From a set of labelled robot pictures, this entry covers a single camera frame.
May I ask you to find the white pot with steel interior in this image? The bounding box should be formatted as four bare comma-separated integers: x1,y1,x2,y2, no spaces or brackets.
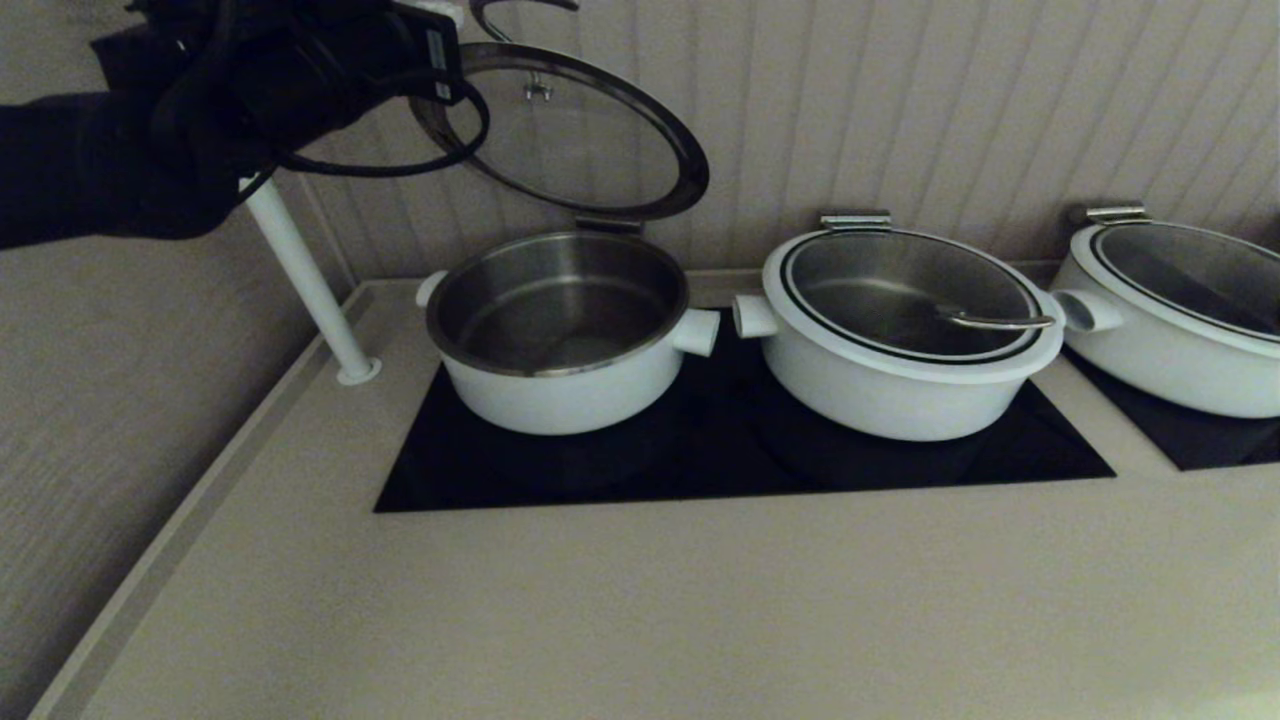
732,292,1067,444
415,230,722,437
1050,250,1280,420

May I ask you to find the white pole with base flange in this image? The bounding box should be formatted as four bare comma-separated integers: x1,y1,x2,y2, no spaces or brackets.
240,172,384,388

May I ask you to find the wide black glass cooktop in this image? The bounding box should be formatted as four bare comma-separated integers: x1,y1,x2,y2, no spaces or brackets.
373,310,1117,515

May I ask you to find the narrow black glass cooktop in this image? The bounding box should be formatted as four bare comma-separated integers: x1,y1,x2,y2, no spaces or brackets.
1063,345,1280,472

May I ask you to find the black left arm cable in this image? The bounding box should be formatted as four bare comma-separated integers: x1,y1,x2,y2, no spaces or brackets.
268,66,492,180

